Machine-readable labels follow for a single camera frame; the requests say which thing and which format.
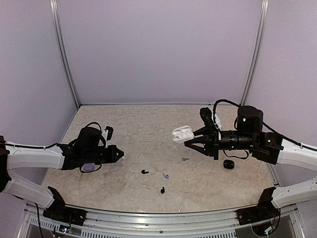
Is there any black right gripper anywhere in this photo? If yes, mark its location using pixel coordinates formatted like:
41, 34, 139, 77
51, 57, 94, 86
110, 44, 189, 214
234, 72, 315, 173
185, 124, 256, 160

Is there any white earbud charging case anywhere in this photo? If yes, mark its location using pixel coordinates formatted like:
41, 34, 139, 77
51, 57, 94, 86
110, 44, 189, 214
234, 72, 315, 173
171, 125, 194, 144

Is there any purple earbud charging case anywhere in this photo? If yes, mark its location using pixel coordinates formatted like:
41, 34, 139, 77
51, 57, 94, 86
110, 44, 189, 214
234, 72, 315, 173
82, 163, 96, 172

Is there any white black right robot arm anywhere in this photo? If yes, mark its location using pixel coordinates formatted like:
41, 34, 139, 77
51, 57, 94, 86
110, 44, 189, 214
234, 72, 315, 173
184, 106, 317, 220

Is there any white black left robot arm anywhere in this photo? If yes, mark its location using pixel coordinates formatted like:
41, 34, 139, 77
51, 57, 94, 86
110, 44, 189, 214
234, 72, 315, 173
0, 126, 124, 221

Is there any black earbud charging case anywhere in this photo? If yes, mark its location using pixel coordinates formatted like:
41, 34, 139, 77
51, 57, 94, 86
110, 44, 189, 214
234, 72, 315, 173
223, 160, 235, 170

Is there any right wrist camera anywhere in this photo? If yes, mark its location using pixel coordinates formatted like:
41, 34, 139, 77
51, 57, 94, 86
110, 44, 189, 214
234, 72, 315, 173
200, 107, 221, 131

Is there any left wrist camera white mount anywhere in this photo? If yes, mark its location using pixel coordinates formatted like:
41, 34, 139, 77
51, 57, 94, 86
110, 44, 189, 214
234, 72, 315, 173
100, 126, 113, 148

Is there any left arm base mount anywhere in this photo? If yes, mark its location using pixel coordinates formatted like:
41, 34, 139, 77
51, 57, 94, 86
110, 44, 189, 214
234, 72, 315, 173
43, 186, 87, 226

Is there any aluminium corner post right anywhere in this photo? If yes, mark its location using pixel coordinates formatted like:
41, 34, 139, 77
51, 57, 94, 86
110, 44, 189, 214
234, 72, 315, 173
240, 0, 269, 105

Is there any aluminium corner post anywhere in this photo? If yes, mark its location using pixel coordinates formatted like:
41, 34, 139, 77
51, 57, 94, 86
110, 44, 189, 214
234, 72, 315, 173
49, 0, 81, 110
240, 0, 269, 105

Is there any aluminium front rail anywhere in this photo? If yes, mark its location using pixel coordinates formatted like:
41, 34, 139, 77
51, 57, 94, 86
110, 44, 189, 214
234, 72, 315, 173
15, 203, 306, 238

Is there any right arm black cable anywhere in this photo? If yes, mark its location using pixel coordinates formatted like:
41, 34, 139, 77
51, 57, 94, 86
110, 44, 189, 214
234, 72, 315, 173
211, 99, 317, 151

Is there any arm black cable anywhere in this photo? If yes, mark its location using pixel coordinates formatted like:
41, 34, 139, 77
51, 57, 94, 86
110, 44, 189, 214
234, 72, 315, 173
0, 121, 104, 174
211, 99, 317, 151

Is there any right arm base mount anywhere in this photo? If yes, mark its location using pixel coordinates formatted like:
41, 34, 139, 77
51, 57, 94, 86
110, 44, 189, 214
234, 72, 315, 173
236, 187, 280, 225

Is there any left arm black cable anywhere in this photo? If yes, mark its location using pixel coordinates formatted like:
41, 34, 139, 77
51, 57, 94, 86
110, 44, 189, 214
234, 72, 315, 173
0, 121, 104, 174

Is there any aluminium corner post left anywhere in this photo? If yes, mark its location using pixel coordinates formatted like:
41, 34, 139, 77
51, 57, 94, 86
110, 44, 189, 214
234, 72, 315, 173
49, 0, 81, 110

